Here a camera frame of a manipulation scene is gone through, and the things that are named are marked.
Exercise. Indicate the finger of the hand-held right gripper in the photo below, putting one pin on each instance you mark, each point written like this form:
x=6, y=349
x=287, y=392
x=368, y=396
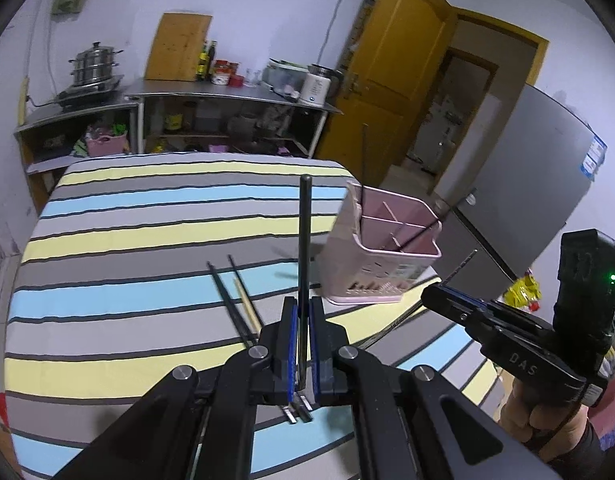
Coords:
x=512, y=317
x=452, y=310

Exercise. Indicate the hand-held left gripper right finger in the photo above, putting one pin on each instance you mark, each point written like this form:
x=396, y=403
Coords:
x=315, y=350

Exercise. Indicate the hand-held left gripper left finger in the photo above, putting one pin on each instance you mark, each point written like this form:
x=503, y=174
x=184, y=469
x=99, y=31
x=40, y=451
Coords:
x=289, y=350

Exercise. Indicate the wooden chopstick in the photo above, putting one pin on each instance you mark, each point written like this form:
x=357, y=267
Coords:
x=247, y=305

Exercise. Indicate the black chopstick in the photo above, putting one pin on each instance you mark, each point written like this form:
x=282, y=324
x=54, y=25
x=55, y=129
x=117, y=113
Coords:
x=233, y=269
x=304, y=260
x=427, y=230
x=226, y=296

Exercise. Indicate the pink plastic utensil basket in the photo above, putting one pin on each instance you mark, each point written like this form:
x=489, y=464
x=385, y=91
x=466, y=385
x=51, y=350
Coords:
x=367, y=270

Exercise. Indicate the person's right forearm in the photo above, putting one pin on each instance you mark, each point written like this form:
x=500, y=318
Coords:
x=585, y=440

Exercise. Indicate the person's right hand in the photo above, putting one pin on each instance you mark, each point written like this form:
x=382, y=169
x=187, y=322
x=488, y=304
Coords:
x=520, y=412

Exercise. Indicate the yellow snack packet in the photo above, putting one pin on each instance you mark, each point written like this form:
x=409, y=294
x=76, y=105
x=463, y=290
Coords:
x=523, y=290

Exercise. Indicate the grey refrigerator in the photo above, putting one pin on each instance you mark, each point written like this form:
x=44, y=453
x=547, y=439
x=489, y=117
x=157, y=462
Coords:
x=527, y=185

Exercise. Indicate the yellow wooden door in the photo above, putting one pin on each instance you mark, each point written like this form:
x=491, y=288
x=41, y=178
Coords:
x=392, y=70

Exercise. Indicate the yellow label bottle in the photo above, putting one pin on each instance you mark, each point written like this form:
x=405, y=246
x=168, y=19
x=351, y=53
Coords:
x=174, y=121

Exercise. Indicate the white electric kettle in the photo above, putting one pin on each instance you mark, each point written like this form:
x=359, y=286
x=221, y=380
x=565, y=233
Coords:
x=315, y=87

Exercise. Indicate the steel counter table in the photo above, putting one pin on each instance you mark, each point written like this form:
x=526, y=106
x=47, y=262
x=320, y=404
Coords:
x=202, y=91

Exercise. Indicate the translucent storage box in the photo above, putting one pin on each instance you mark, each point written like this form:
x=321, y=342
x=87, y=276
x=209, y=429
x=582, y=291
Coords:
x=285, y=76

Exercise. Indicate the clear drinking glass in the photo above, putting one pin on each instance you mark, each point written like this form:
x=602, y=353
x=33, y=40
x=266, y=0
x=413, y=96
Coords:
x=252, y=78

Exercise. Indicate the red round container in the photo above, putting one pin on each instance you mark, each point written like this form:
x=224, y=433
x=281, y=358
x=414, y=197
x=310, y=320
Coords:
x=237, y=80

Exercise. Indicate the small pink storage basket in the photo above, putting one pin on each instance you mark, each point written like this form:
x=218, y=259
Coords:
x=106, y=145

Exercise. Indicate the white jar with red label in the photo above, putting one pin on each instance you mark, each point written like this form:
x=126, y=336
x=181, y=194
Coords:
x=220, y=78

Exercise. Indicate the red lid jar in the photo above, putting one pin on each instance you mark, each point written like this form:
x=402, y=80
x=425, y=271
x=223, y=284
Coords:
x=233, y=67
x=220, y=66

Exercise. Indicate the dark sauce bottle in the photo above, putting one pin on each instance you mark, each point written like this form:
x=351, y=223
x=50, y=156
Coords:
x=212, y=62

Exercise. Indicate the yellow oil bottle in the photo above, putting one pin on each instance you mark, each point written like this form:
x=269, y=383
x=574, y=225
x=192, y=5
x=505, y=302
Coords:
x=202, y=62

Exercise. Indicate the wooden cutting board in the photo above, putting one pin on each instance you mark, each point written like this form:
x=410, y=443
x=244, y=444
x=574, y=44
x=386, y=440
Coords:
x=177, y=47

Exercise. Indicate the low steel shelf stand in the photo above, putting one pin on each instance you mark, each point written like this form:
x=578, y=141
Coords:
x=62, y=117

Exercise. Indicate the black induction cooker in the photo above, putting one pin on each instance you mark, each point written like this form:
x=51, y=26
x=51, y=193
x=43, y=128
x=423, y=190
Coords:
x=87, y=95

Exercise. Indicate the steel steamer pot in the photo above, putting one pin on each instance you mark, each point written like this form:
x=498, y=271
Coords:
x=95, y=67

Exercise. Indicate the yellowed power strip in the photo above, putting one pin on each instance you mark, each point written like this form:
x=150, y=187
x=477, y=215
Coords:
x=22, y=102

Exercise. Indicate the yellow wooden door frame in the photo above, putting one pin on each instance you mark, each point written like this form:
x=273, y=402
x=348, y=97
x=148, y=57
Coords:
x=502, y=22

